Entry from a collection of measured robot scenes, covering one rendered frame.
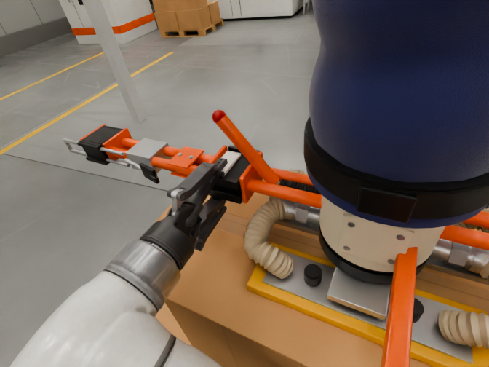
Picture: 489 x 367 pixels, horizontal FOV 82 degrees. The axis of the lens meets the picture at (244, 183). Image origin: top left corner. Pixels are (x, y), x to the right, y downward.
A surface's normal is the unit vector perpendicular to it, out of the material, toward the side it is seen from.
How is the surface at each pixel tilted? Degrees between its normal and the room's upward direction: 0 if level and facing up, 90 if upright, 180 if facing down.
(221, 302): 1
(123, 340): 41
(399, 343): 0
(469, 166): 100
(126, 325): 45
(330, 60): 83
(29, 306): 0
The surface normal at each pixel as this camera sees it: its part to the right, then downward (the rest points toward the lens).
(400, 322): -0.12, -0.75
